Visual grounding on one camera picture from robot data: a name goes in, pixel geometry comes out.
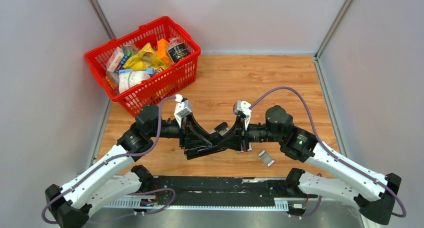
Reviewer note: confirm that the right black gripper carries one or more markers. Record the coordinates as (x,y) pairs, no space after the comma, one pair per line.
(237,136)

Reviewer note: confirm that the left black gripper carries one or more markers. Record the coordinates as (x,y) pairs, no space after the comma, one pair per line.
(190,132)

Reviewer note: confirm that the black and grey stapler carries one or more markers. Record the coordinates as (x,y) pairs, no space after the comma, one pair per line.
(215,137)

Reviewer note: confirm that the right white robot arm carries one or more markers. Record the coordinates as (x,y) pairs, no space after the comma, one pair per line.
(374,194)

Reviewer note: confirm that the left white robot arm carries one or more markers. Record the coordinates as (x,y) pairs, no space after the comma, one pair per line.
(117,173)

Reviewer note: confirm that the white red staple box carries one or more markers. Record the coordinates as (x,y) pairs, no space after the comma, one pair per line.
(245,150)

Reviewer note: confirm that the red plastic shopping basket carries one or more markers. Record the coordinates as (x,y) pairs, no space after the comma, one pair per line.
(164,84)

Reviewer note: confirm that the black labelled package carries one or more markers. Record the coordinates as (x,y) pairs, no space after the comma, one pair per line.
(178,51)

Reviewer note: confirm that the white round package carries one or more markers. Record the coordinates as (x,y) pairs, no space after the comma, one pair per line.
(129,79)

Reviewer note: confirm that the yellow snack bag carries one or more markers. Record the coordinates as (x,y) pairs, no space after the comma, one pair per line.
(145,58)

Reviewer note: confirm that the orange box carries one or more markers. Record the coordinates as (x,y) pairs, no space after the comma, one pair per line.
(162,51)

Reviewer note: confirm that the white pink box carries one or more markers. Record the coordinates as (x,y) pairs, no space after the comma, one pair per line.
(114,60)

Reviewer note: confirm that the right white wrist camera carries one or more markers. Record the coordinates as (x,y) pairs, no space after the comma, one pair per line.
(244,108)

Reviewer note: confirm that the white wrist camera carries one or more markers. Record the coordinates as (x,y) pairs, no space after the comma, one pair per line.
(183,108)
(244,108)

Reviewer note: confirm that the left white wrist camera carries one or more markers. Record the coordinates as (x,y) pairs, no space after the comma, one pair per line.
(183,108)

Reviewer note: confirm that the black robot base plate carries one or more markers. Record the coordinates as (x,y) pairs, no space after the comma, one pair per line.
(207,192)

